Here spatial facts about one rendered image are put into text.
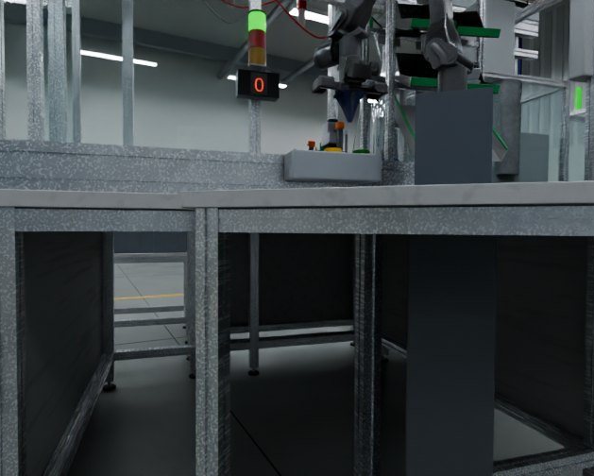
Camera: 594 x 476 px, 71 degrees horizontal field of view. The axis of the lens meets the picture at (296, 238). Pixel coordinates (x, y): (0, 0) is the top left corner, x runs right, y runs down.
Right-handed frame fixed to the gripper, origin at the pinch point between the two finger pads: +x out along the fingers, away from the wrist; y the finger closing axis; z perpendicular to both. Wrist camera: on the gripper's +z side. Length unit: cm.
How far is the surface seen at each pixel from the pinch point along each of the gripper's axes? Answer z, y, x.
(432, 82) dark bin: -3.4, 26.2, -10.2
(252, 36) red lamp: -21.7, -20.7, -24.4
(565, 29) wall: -591, 758, -388
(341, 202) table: 38.2, -18.5, 26.2
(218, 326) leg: 24, -35, 47
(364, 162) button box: 13.2, -2.5, 15.7
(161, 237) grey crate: -197, -48, 37
